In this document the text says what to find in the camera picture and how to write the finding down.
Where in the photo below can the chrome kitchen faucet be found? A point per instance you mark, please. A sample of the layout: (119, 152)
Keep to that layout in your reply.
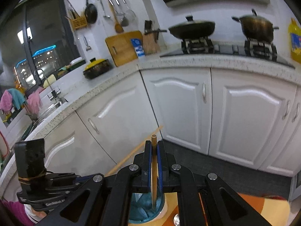
(53, 94)

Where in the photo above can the yellow oil bottle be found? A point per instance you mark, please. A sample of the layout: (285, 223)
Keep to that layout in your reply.
(295, 42)

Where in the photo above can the pink cloth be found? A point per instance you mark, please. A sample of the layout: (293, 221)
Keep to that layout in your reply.
(6, 101)
(35, 101)

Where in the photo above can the wooden wall utensil holder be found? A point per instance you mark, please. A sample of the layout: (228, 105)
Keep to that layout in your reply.
(78, 23)

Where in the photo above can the black casserole yellow lid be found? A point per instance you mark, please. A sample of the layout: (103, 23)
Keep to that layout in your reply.
(97, 69)

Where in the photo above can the black gas stove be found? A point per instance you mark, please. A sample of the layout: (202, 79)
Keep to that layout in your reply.
(225, 50)

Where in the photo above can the person's left forearm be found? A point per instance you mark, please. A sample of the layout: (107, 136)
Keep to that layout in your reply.
(11, 213)

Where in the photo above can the steel kitchen sink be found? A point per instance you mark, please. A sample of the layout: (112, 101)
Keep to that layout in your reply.
(47, 111)

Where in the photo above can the hanging wooden spatula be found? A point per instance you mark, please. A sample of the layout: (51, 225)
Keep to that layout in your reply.
(118, 28)

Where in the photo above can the hanging metal ladle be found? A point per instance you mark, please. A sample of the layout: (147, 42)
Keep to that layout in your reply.
(102, 7)

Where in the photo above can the dark kitchen window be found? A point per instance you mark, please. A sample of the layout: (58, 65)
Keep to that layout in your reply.
(47, 40)

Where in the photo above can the orange yellow printed blanket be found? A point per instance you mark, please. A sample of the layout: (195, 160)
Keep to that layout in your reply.
(270, 207)

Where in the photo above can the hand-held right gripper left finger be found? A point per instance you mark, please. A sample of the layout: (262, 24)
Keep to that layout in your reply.
(148, 167)

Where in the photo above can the teal cloth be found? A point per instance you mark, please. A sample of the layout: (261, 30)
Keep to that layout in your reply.
(17, 97)

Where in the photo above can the brown wooden chopstick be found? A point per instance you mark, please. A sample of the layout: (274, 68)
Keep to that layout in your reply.
(154, 143)

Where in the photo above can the floral ceramic cup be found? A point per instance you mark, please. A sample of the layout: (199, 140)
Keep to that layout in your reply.
(138, 207)

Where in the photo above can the blue white packet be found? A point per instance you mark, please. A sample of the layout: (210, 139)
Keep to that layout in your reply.
(137, 48)

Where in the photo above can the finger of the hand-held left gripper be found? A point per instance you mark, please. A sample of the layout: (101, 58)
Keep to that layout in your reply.
(63, 177)

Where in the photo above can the wooden knife block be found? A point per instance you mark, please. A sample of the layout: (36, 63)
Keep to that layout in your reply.
(150, 43)

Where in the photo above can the brass pot with lid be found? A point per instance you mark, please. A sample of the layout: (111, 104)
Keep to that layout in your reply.
(257, 28)

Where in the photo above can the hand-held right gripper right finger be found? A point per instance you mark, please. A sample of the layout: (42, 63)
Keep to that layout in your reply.
(160, 167)

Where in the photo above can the hanging black frying pan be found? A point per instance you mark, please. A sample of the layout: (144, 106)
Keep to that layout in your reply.
(91, 13)

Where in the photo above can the black wok with lid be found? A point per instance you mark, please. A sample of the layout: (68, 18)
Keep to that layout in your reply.
(191, 29)

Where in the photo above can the hanging metal turner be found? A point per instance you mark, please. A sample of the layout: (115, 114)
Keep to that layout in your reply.
(124, 21)

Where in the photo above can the wooden cutting board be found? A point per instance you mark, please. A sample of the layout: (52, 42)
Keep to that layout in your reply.
(120, 49)

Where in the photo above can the light wooden chopstick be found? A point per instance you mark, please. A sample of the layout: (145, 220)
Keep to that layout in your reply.
(141, 146)

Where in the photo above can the white cabinet door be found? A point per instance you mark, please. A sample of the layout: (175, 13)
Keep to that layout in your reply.
(247, 122)
(294, 146)
(70, 150)
(122, 113)
(176, 113)

